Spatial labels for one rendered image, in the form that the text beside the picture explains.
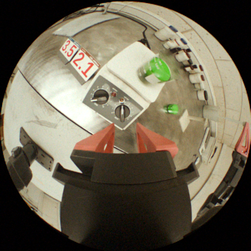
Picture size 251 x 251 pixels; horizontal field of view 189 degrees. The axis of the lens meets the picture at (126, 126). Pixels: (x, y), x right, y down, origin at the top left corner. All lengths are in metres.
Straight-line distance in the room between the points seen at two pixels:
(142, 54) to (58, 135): 0.29
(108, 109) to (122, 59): 0.11
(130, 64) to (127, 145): 0.22
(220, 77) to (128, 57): 0.65
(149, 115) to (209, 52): 0.59
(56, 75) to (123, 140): 0.29
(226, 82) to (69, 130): 0.87
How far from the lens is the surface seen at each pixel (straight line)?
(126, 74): 0.16
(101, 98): 0.16
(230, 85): 0.76
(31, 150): 0.31
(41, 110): 0.29
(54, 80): 0.28
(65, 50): 0.31
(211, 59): 0.66
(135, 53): 0.20
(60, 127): 0.25
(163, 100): 0.32
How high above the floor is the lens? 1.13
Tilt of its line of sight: 66 degrees down
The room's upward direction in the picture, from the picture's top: 120 degrees clockwise
